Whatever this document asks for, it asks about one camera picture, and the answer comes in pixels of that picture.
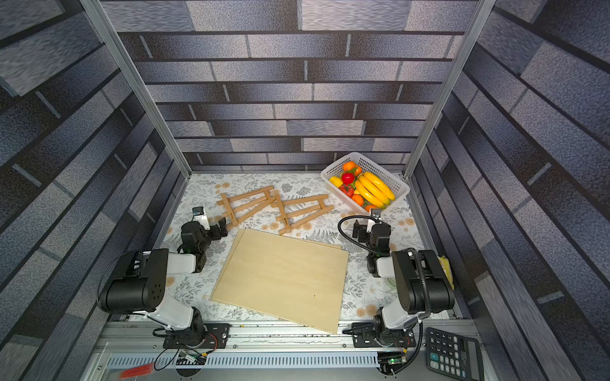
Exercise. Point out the yellow banana bunch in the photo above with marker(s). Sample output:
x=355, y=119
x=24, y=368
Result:
x=371, y=192

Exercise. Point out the aluminium frame post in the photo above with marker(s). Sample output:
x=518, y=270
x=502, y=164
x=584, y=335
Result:
x=480, y=17
x=111, y=39

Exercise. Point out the right aluminium frame post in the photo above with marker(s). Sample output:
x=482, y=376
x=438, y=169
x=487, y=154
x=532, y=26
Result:
x=480, y=17

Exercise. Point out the black calculator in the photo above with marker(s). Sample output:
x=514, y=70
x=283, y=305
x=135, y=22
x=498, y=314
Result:
x=454, y=355

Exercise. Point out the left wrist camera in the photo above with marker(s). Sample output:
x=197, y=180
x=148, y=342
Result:
x=200, y=215

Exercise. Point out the white plastic basket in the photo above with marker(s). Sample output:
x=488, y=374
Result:
x=398, y=190

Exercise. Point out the yellow snack packet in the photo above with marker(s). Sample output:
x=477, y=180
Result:
x=446, y=266

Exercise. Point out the yellow lemon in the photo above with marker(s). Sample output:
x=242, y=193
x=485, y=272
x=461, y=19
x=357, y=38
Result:
x=337, y=182

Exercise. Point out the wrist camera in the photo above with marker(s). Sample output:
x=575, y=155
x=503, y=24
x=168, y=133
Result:
x=374, y=216
x=200, y=215

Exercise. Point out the orange fruit top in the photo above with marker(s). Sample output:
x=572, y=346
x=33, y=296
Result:
x=351, y=167

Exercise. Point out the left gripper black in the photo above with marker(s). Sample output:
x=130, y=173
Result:
x=212, y=228

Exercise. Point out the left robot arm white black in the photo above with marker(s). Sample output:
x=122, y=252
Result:
x=137, y=286

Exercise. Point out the wooden easel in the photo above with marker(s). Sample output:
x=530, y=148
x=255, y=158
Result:
x=295, y=219
x=240, y=208

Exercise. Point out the red object on floor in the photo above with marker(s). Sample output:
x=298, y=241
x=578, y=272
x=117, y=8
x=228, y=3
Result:
x=133, y=373

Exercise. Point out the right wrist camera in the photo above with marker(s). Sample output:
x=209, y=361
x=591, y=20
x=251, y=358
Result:
x=374, y=216

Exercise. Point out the orange fruit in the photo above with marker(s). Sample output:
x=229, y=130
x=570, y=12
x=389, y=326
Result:
x=351, y=167
x=358, y=199

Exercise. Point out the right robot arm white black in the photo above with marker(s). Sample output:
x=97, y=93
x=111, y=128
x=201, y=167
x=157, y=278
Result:
x=422, y=289

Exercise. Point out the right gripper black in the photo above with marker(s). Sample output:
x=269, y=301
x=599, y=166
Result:
x=364, y=232

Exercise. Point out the red apple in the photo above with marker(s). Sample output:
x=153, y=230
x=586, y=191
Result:
x=348, y=178

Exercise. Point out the red strawberry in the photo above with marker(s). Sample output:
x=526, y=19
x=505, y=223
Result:
x=347, y=190

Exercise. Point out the orange fruit bottom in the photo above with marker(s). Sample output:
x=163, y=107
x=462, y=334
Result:
x=358, y=199

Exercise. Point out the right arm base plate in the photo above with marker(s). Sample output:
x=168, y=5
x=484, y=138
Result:
x=374, y=335

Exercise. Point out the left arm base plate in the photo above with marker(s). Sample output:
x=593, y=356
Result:
x=213, y=336

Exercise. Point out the floral table mat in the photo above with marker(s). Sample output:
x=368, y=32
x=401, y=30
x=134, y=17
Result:
x=363, y=293

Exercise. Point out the left aluminium frame post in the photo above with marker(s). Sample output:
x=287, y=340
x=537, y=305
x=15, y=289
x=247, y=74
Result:
x=111, y=39

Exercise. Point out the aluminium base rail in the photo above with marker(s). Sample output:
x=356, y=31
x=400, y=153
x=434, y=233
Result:
x=257, y=345

